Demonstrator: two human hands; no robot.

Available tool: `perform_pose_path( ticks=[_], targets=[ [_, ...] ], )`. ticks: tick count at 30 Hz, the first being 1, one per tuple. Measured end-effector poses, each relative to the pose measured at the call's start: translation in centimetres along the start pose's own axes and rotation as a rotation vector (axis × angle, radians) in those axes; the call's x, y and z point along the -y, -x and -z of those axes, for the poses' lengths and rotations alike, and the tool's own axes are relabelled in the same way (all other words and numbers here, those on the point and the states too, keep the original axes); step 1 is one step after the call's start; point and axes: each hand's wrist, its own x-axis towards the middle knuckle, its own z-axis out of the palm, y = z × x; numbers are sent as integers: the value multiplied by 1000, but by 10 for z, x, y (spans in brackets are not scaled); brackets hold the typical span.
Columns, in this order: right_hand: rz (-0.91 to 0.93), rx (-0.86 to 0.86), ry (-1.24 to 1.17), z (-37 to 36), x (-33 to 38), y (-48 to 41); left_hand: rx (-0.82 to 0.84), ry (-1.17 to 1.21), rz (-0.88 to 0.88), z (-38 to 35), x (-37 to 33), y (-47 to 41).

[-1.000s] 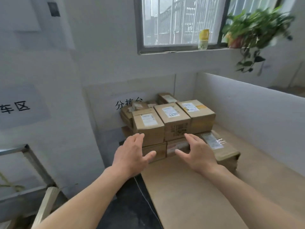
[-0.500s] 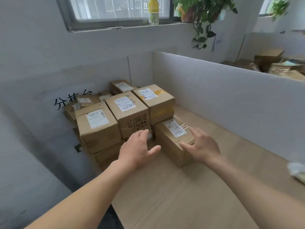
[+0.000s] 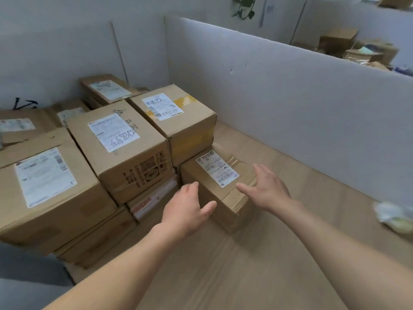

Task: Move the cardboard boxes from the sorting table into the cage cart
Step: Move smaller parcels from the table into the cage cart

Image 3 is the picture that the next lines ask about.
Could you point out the person's left hand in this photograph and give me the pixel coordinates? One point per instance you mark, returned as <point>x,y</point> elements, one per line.
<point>184,216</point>

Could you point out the person's right hand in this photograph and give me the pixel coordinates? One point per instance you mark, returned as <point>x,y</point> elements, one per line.
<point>274,193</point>

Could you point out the worn parcel barcode label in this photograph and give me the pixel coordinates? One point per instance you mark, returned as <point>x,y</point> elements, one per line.
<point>200,177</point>

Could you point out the pile of parcels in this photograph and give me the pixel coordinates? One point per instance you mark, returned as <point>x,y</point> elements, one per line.
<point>129,158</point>

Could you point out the person's right forearm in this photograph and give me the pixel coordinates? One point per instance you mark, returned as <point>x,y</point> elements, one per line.
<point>355,255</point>

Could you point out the person's left forearm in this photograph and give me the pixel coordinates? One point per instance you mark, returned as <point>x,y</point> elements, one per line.
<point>113,274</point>

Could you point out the heap of brown cartons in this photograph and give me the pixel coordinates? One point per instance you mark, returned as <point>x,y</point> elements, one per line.
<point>338,41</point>

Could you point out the green potted trailing plant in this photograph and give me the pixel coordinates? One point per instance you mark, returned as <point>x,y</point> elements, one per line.
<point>245,4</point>

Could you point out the plain brown carton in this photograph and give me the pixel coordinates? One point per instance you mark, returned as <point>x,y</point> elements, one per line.
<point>395,1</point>

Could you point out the white paper wall notice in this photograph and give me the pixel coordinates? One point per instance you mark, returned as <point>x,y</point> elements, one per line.
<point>269,9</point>

